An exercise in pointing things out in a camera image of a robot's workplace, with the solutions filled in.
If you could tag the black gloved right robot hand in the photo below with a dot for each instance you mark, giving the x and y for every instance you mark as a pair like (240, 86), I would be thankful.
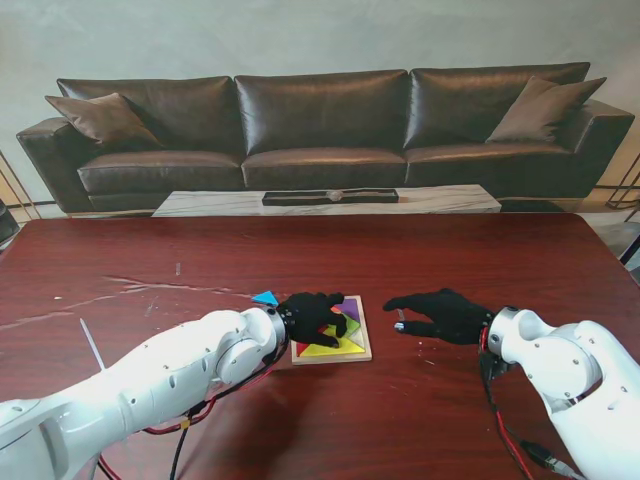
(450, 317)

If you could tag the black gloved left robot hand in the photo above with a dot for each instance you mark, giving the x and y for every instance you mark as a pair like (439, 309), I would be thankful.
(315, 320)

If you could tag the large red tangram triangle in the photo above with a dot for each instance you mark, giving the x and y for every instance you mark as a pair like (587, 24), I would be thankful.
(302, 347)

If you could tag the purple tangram triangle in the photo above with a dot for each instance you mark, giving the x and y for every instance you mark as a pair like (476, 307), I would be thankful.
(350, 307)

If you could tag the green tangram square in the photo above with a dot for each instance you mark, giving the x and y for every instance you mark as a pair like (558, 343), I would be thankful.
(352, 326)

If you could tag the large yellow tangram triangle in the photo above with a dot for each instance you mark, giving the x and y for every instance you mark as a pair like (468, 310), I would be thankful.
(345, 347)

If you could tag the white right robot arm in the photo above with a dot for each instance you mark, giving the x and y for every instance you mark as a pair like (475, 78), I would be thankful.
(580, 370)

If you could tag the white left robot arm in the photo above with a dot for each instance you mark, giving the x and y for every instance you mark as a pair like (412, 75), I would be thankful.
(150, 390)

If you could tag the small blue tangram triangle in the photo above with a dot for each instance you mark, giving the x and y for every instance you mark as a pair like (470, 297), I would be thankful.
(265, 299)

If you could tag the square wooden puzzle tray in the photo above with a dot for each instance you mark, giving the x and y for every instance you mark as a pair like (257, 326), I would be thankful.
(367, 345)

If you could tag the long black decorative tray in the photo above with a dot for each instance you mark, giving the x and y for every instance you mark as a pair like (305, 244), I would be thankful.
(300, 198)

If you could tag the clear glass ball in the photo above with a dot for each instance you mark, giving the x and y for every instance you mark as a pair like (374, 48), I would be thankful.
(335, 195)

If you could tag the marble coffee table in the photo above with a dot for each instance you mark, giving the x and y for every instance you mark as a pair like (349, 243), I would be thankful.
(210, 202)

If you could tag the dark brown leather sofa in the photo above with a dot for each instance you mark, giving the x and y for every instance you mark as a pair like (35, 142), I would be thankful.
(320, 120)

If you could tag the brown sofa cushion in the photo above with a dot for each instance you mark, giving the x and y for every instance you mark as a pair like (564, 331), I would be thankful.
(545, 112)
(105, 122)

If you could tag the thin metal side table frame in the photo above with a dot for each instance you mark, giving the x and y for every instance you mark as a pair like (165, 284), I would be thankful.
(20, 195)
(622, 187)

